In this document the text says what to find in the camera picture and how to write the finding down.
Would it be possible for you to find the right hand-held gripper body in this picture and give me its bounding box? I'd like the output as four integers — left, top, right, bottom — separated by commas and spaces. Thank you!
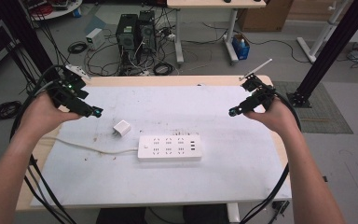
239, 58, 277, 112

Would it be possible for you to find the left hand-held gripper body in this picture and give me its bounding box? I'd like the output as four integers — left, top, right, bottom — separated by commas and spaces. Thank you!
45, 63, 91, 110

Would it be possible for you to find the person's right hand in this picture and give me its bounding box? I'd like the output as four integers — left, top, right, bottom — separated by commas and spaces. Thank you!
243, 97, 300, 135

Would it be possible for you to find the person's left hand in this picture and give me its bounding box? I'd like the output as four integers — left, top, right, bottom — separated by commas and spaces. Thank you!
18, 91, 84, 142

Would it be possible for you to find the white charger adapter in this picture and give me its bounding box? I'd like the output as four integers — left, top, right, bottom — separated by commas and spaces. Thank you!
112, 119, 132, 138

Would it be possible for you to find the blue storage box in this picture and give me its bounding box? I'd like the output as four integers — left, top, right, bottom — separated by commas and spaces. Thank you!
231, 33, 251, 61

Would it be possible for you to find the small white box device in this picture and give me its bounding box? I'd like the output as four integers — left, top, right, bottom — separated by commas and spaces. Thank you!
85, 27, 106, 51

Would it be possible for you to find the grey floor mat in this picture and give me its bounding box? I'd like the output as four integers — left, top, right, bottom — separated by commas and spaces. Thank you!
272, 80, 354, 135

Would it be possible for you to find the cardboard box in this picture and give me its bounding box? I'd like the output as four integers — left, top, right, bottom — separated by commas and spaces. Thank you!
237, 0, 295, 33

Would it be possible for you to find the round white table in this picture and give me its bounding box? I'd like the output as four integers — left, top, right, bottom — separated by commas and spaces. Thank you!
21, 0, 84, 21

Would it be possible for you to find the black computer tower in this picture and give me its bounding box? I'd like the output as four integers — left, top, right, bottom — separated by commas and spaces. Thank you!
137, 9, 158, 54
115, 13, 140, 53

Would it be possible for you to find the white power strip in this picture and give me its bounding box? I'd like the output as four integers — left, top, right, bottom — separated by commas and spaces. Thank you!
136, 133, 203, 162

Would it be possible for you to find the white metal stand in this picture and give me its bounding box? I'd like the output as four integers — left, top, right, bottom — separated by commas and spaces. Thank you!
296, 0, 351, 64

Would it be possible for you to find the white-legged wooden desk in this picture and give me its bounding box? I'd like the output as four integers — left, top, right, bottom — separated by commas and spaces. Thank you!
166, 0, 268, 66

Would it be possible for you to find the white table leg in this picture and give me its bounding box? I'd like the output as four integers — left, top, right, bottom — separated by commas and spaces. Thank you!
226, 202, 241, 224

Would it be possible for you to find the white table mat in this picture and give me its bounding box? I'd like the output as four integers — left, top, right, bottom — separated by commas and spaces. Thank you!
30, 85, 293, 208

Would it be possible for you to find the white power strip cable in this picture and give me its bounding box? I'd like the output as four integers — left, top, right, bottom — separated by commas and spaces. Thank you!
43, 135, 140, 156

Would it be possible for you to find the black cable coil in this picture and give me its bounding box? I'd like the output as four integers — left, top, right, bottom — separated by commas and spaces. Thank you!
152, 62, 174, 77
66, 40, 89, 55
0, 100, 23, 122

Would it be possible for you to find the black aluminium post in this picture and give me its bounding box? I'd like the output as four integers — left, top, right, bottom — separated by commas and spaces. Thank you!
286, 0, 358, 109
0, 0, 55, 80

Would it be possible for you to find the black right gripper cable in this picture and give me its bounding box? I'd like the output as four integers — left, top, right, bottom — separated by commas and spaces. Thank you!
238, 91, 303, 224

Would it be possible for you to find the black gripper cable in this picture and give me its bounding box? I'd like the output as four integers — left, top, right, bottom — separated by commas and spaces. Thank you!
238, 91, 303, 224
8, 64, 77, 224

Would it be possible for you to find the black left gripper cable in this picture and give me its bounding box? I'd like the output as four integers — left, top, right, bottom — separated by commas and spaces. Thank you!
8, 64, 77, 224

